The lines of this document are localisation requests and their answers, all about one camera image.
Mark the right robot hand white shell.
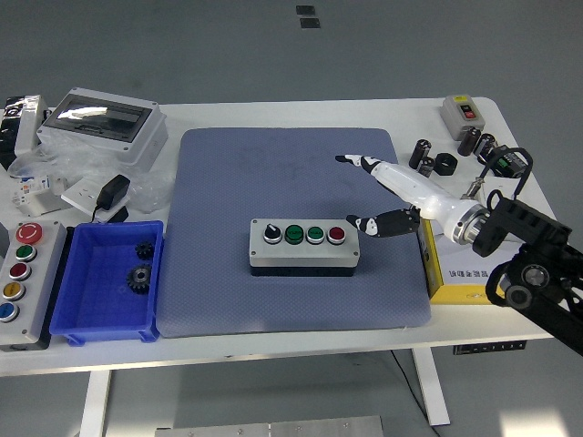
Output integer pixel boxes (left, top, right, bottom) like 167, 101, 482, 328
335, 153, 475, 240

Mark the grey four-button control box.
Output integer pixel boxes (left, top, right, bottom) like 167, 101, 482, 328
249, 218, 361, 279

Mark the grey five-button control box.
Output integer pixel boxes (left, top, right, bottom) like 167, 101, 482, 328
0, 219, 69, 351

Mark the black hex nut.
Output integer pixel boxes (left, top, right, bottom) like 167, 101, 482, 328
433, 152, 458, 177

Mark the yellow and white cardboard box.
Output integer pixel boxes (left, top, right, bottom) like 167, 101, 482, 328
417, 217, 525, 306

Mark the black module green display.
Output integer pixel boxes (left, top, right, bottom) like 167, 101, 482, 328
485, 144, 529, 179

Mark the blue-grey table mat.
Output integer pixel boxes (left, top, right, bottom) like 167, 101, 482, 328
157, 127, 434, 339

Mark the white table leg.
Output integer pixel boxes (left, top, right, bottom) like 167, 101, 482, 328
79, 369, 113, 437
412, 348, 452, 427

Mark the clear plastic bag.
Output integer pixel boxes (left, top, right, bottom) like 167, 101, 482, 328
6, 136, 177, 215

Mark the grey distribution box clear lid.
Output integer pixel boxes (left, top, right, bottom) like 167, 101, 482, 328
36, 86, 169, 173

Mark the silver metal plate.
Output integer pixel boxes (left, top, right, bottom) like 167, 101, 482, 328
154, 414, 384, 437

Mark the large black bevel gear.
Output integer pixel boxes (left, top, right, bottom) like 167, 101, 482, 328
126, 262, 155, 296

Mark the black power adapter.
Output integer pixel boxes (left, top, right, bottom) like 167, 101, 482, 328
90, 174, 132, 224

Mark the blue plastic bin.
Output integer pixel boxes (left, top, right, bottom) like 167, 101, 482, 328
48, 220, 165, 347

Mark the white circuit breaker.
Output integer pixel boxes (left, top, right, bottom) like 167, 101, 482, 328
9, 175, 69, 218

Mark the white rectangular box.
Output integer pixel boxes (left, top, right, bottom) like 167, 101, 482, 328
14, 94, 51, 158

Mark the black shiny packet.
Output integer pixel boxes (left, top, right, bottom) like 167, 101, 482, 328
0, 95, 28, 170

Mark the grey two-button switch box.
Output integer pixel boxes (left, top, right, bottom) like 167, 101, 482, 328
440, 94, 489, 141

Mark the white wall switch plate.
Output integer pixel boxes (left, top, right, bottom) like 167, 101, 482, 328
476, 175, 525, 213

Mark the black cable under table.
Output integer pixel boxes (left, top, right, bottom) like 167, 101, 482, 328
390, 350, 441, 437

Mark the white wall socket plate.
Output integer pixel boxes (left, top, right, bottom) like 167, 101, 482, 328
61, 177, 119, 219

